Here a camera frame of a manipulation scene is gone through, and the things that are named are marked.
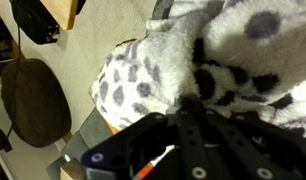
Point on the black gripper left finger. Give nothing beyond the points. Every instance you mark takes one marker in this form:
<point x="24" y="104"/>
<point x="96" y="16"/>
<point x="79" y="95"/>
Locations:
<point x="157" y="147"/>

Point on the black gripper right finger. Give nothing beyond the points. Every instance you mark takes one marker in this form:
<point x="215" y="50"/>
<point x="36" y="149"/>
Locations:
<point x="244" y="148"/>

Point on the white black spotted blanket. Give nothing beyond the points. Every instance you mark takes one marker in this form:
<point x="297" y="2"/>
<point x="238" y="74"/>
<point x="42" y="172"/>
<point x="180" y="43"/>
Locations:
<point x="232" y="56"/>

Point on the grey fabric sofa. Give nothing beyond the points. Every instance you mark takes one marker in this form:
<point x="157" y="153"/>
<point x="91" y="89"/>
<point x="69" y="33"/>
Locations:
<point x="101" y="25"/>

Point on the cardboard box on sofa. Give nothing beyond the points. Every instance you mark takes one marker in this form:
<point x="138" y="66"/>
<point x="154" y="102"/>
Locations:
<point x="71" y="171"/>

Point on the orange striped blanket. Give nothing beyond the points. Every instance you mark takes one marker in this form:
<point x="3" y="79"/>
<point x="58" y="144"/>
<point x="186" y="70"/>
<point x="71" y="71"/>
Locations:
<point x="112" y="129"/>

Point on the dark brown bean bag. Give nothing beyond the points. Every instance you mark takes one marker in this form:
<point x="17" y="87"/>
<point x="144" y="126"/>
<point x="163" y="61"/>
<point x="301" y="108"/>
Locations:
<point x="35" y="102"/>

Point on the wooden board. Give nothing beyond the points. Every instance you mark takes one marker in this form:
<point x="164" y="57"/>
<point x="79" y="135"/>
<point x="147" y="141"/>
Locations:
<point x="63" y="11"/>

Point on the black camera on mount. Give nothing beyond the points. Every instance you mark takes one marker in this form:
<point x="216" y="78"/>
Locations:
<point x="35" y="20"/>

